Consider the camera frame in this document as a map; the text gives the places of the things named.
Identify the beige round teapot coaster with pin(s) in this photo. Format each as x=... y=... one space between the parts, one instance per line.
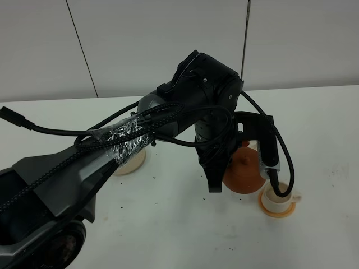
x=135 y=163

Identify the white teacup near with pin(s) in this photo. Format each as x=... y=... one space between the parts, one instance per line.
x=276 y=204

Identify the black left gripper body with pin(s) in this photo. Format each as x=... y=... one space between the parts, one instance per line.
x=218 y=132

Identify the brown clay teapot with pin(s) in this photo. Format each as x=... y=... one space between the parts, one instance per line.
x=243 y=175

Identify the orange coaster near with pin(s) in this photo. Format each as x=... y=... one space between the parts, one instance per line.
x=279 y=215

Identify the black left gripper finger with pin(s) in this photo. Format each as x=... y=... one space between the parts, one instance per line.
x=214 y=172

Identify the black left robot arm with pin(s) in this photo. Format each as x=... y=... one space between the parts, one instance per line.
x=44 y=199

